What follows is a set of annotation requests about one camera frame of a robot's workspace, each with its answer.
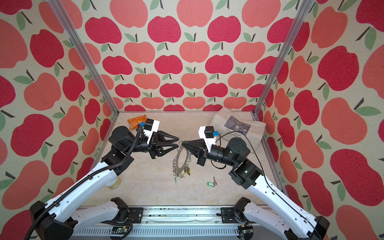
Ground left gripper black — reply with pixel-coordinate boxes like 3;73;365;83
125;130;179;161

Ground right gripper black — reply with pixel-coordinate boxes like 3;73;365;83
182;138;238;172

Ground metal ring plate with keyrings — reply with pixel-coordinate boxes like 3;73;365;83
172;144;192;184

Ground green tag with silver key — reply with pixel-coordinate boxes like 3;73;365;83
207;177;218;188

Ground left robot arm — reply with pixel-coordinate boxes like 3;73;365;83
25;121;179;240

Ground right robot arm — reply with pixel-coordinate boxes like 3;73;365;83
182;138;330;240

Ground orange snack packet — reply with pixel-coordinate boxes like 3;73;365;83
127;115;147;130

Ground canvas Monet tote bag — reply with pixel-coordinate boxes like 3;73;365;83
210;108;266;150

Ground yellow white tin can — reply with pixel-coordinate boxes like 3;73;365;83
109;177;121;190

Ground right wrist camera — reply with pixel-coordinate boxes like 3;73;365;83
198;126;219;152

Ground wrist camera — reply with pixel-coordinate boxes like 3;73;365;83
198;126;219;152
139;119;160;142

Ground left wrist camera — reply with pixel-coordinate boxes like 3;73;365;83
139;119;160;142

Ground front aluminium rail base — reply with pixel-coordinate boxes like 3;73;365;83
56;205;259;240

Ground left aluminium frame post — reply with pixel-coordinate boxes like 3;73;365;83
48;0;120;117

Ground aluminium frame post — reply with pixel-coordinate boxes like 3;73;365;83
252;1;315;121
48;0;120;117

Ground black corrugated cable conduit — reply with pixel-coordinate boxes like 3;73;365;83
23;125;143;240

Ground right aluminium frame post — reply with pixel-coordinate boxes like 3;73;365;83
252;1;315;121

